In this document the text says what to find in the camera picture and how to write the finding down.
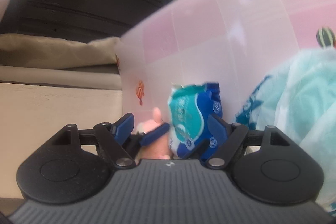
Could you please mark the pink white plush toy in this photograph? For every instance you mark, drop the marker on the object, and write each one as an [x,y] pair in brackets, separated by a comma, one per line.
[157,119]

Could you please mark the beige cloth cushion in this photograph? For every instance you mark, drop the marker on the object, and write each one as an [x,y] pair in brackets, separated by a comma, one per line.
[52,52]

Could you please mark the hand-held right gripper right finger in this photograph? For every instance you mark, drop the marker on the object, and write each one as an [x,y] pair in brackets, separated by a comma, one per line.
[216,125]

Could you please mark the white plastic bag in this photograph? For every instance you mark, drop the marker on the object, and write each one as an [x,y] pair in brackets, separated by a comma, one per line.
[296,108]

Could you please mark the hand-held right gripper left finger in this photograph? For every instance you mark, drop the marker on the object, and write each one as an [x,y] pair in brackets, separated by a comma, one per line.
[123,127]

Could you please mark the blue wet wipes pack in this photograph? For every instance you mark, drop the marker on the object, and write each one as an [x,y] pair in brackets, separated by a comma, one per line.
[189,119]

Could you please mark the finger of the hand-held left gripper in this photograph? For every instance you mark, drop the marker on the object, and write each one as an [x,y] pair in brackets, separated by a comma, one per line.
[155,134]

